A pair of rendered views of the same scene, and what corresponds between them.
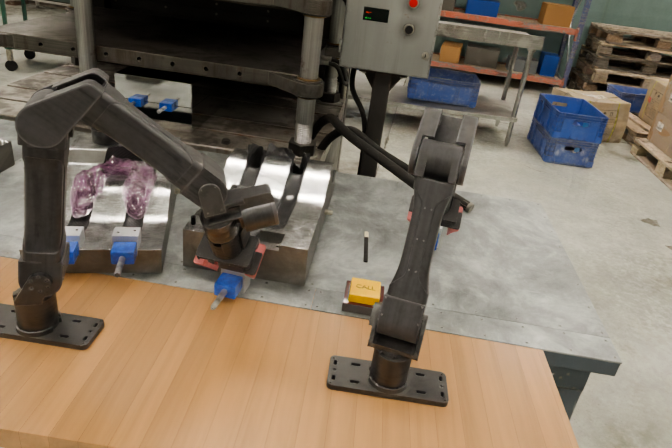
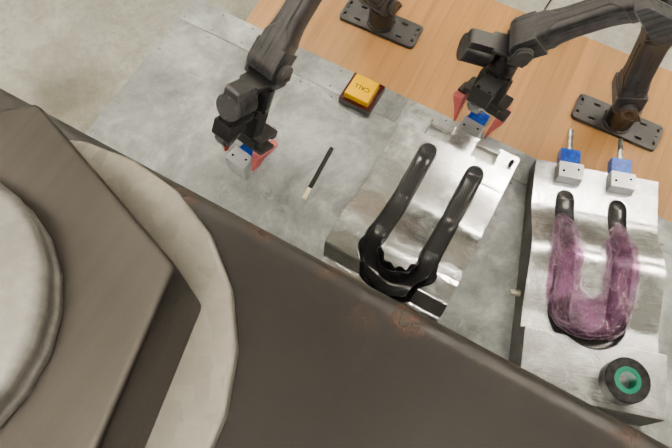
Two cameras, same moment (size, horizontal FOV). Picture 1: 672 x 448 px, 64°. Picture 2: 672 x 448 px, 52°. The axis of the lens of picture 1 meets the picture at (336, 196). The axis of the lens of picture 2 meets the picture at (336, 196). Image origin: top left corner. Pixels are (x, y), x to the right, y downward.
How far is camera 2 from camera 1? 1.85 m
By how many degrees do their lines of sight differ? 86
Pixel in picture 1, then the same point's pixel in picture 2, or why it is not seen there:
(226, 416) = (490, 26)
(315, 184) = (364, 207)
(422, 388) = (362, 9)
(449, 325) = (302, 57)
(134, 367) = (546, 73)
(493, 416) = not seen: outside the picture
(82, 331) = (585, 106)
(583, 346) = (209, 15)
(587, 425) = not seen: hidden behind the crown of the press
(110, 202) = (593, 234)
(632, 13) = not seen: outside the picture
